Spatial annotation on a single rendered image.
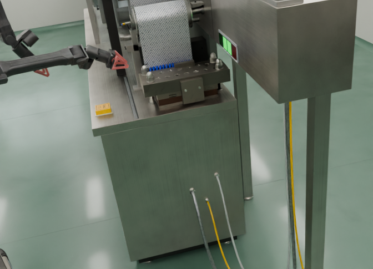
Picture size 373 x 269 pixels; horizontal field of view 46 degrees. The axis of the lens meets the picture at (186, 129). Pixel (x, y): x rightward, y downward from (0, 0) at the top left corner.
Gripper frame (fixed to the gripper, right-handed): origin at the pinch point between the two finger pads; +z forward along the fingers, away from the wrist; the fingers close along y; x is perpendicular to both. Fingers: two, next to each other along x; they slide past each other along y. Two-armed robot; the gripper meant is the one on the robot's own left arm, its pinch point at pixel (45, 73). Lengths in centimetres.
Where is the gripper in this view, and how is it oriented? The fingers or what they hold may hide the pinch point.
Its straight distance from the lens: 230.9
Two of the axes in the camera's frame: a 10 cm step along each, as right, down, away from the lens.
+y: -5.7, -3.3, 7.5
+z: 5.0, 5.8, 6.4
